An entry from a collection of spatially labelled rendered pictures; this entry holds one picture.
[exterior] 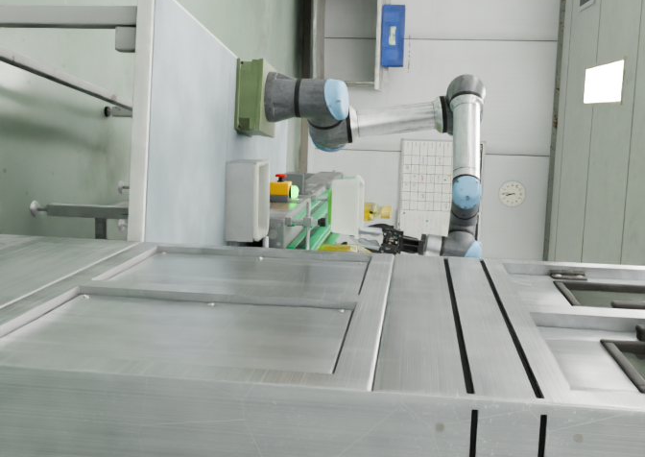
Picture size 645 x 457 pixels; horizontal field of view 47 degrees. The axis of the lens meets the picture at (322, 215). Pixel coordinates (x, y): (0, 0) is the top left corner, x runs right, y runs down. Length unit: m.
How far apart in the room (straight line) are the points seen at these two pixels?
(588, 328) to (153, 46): 0.97
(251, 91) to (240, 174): 0.25
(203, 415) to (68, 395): 0.14
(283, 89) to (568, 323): 1.35
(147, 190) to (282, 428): 0.85
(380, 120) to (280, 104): 0.32
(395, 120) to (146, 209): 1.03
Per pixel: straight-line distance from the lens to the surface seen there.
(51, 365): 0.81
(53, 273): 1.23
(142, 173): 1.51
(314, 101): 2.19
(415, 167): 8.20
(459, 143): 2.10
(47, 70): 2.34
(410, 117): 2.31
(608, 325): 1.07
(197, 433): 0.77
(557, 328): 1.05
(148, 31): 1.54
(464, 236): 2.08
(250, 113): 2.16
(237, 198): 2.09
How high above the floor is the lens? 1.27
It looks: 7 degrees down
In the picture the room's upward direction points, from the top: 92 degrees clockwise
